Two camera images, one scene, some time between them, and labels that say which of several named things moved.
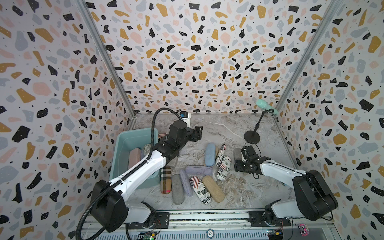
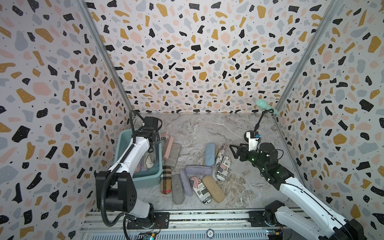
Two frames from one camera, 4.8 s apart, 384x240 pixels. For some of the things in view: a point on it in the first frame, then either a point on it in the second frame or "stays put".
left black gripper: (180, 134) → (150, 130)
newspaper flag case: (220, 155) stays put
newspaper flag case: (223, 168) stays put
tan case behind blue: (217, 149) stays put
